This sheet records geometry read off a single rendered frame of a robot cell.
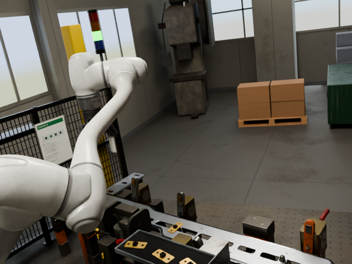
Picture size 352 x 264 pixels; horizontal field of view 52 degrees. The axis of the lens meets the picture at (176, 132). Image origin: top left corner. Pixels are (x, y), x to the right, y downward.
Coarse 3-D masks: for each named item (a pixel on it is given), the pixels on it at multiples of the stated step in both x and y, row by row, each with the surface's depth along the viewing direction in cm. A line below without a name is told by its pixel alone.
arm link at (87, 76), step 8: (72, 56) 133; (80, 56) 132; (88, 56) 134; (72, 64) 132; (80, 64) 132; (88, 64) 133; (96, 64) 134; (72, 72) 133; (80, 72) 132; (88, 72) 133; (96, 72) 133; (72, 80) 134; (80, 80) 133; (88, 80) 133; (96, 80) 134; (104, 80) 134; (80, 88) 134; (88, 88) 135; (96, 88) 136; (104, 88) 139
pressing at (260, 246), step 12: (108, 204) 205; (132, 204) 201; (144, 204) 200; (156, 216) 185; (168, 216) 184; (156, 228) 175; (168, 228) 173; (192, 228) 170; (204, 228) 169; (216, 228) 167; (204, 240) 160; (228, 240) 157; (240, 240) 156; (252, 240) 155; (264, 240) 154; (240, 252) 149; (264, 252) 147; (276, 252) 145; (288, 252) 144; (300, 252) 143
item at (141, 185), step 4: (140, 184) 214; (144, 184) 213; (140, 188) 209; (144, 188) 210; (148, 188) 213; (140, 192) 208; (144, 192) 210; (148, 192) 213; (140, 196) 209; (144, 196) 211; (148, 196) 214; (140, 200) 209; (144, 200) 211; (148, 200) 214; (148, 204) 214
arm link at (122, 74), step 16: (112, 64) 133; (128, 64) 133; (144, 64) 136; (112, 80) 132; (128, 80) 131; (128, 96) 127; (112, 112) 121; (96, 128) 115; (80, 144) 109; (96, 144) 113; (80, 160) 103; (96, 160) 105
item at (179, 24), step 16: (176, 0) 712; (208, 0) 696; (176, 16) 680; (192, 16) 675; (208, 16) 672; (176, 32) 690; (192, 32) 685; (208, 32) 681; (176, 48) 742; (192, 48) 736; (176, 64) 753; (192, 64) 747; (176, 80) 713; (192, 80) 712; (176, 96) 727; (192, 96) 721; (208, 96) 784; (192, 112) 732
